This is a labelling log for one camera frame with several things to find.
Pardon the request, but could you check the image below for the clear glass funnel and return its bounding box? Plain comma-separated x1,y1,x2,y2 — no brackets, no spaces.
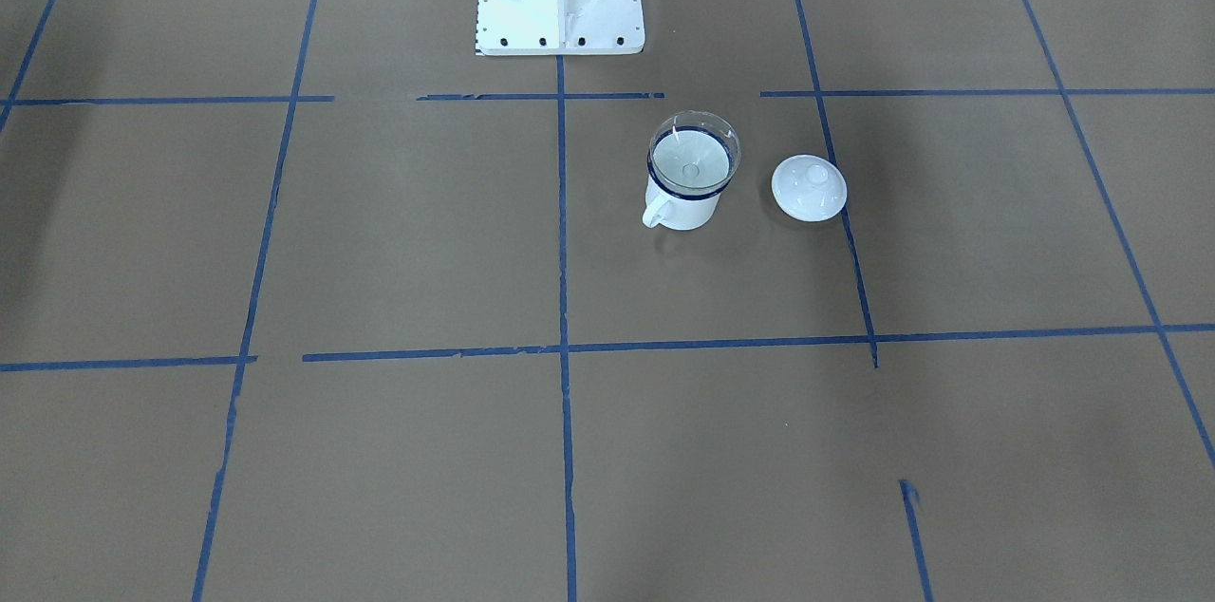
646,109,741,199

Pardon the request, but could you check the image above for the white enamel lid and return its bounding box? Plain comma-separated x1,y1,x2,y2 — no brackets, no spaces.
772,154,848,223

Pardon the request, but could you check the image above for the white enamel mug blue rim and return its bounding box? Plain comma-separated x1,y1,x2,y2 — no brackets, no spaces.
642,109,741,231

